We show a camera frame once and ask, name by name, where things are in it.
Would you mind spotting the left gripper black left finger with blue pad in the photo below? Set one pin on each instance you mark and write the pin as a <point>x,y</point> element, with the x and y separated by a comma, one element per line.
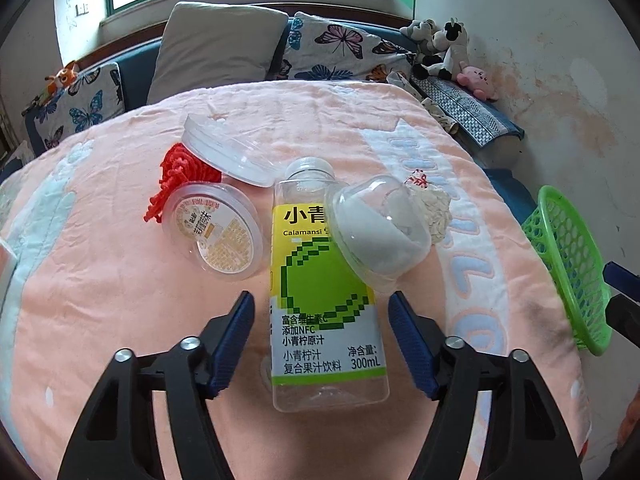
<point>115,436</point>

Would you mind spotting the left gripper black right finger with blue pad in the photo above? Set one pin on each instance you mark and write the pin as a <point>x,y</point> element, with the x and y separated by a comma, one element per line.
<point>526,435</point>

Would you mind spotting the green plastic basket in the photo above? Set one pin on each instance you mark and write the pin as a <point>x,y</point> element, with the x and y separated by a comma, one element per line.
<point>565,245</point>

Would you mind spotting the pink blanket table cover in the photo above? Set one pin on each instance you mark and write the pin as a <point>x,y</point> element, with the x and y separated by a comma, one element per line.
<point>92,277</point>

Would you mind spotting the pink tissue box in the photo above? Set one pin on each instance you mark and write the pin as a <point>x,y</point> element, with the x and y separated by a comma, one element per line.
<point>8,262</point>

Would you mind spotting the green label juice bottle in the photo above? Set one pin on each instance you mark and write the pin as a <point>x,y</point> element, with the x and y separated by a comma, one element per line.
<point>326,345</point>

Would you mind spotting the beige crumpled cloth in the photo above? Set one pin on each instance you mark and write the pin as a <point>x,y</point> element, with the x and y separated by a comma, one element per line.
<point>434,203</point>

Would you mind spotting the round pudding cup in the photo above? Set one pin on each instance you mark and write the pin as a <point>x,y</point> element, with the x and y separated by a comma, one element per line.
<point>217,228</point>

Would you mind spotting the patterned blue white cloth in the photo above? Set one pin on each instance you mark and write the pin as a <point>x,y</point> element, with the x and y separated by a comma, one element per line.
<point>480,120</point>

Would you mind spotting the clear dome lid cup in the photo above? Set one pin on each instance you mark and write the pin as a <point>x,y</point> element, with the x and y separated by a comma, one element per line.
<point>380,230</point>

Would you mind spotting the patterned beige clothes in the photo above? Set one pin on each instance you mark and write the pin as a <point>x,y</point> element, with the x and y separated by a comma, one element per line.
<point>446,122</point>

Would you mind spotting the pink plush toy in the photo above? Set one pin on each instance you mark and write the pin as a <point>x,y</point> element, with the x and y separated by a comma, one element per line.
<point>478,82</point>

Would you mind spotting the red knitted net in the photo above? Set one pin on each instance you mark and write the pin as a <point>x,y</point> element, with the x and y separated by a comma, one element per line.
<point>179,167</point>

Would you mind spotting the clear plastic lid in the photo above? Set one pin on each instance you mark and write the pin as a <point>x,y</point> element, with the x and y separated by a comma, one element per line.
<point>212,141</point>

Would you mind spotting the cow plush toy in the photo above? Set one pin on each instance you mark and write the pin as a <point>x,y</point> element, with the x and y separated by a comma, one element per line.
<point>446,53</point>

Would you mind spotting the butterfly cushion left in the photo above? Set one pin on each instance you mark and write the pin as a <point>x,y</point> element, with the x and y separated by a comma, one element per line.
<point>96,96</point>

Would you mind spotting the butterfly cushion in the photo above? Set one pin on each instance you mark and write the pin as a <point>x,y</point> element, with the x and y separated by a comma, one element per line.
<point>96,96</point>
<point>317,49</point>

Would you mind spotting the grey plush toy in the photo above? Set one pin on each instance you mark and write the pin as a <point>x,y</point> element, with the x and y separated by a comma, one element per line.
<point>420,31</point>

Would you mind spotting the orange fox plush toy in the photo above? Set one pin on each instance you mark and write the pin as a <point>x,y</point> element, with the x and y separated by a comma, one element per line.
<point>62,79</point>

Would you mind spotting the blue sofa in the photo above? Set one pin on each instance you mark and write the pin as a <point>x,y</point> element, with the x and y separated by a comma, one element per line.
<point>137,65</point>

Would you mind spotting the grey pillow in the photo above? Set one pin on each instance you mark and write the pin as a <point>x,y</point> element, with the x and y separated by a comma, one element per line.
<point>208,45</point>

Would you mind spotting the butterfly cushion right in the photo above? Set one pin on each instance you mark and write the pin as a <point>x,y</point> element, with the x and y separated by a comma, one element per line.
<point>317,49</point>

